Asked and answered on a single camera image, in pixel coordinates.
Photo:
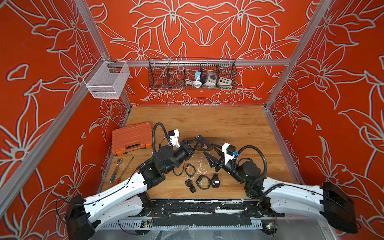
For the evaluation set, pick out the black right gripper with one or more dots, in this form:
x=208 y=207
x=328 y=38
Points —
x=216 y=162

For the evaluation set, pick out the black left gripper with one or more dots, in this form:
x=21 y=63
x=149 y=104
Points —
x=186 y=148

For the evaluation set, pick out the small circuit board right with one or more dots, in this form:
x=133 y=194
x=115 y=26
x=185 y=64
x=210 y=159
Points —
x=270 y=229

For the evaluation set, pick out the white grey round device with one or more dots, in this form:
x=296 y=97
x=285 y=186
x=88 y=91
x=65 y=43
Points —
x=211 y=79

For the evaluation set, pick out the black watch dark red dial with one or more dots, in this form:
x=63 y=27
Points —
x=189 y=184

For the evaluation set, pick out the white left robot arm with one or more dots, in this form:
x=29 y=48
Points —
x=85 y=215

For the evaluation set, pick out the small circuit board left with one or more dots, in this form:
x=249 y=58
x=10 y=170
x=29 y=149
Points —
x=146 y=224

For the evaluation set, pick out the blue white small box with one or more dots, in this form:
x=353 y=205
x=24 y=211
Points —
x=198 y=76

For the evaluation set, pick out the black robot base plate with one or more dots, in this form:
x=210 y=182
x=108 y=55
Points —
x=210 y=213

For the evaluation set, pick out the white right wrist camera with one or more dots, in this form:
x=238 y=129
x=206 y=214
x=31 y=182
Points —
x=230 y=153

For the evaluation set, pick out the green handled ratchet wrench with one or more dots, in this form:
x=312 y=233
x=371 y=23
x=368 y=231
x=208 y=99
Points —
x=114 y=175

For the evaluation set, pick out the black wire wall basket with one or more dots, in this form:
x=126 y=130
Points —
x=179 y=73

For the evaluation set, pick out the small circuit board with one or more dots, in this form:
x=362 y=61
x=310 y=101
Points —
x=146 y=224
x=270 y=229

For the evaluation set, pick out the dark wooden watch stand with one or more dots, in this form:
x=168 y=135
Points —
x=217 y=141

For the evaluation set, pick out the black chunky sport watch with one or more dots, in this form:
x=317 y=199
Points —
x=203 y=182

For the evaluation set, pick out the black slim round watch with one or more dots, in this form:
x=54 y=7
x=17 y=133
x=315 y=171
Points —
x=190 y=170

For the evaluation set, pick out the black watch placed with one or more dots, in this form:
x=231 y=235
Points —
x=205 y=147

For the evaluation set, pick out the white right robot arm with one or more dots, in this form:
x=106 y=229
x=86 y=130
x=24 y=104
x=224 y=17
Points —
x=248 y=166

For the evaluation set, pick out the white box with dots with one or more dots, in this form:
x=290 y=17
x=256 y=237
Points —
x=225 y=83

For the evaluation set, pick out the white mesh wall basket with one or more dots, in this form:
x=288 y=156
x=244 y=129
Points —
x=104 y=84

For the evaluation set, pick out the orange plastic tool case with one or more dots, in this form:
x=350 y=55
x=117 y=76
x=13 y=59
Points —
x=131 y=138

